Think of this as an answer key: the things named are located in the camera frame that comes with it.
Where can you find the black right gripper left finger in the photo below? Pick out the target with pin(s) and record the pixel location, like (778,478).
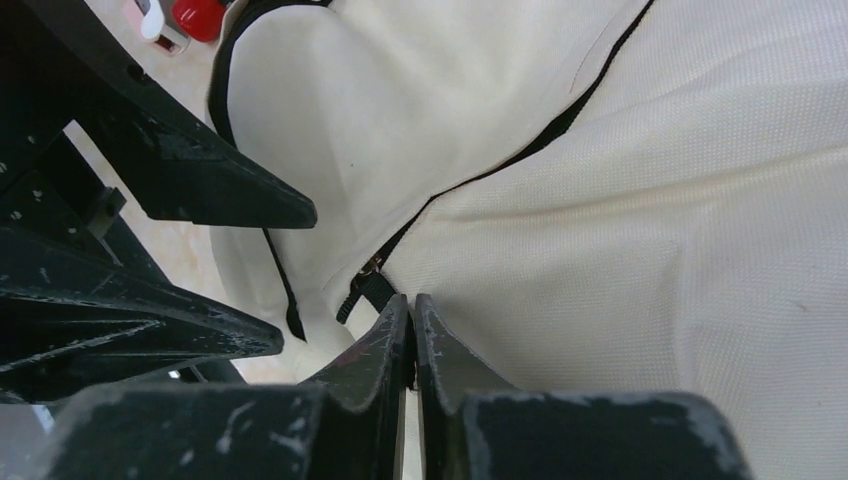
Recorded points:
(344,422)

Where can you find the cream canvas backpack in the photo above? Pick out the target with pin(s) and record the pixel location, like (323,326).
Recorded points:
(598,195)

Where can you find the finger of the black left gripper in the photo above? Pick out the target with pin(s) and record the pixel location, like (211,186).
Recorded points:
(59,64)
(69,321)

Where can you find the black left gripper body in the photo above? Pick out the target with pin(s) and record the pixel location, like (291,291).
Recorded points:
(59,197)

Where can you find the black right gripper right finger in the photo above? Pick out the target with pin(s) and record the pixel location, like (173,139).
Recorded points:
(477,425)

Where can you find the pink white stapler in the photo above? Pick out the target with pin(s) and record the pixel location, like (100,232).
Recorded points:
(154,24)

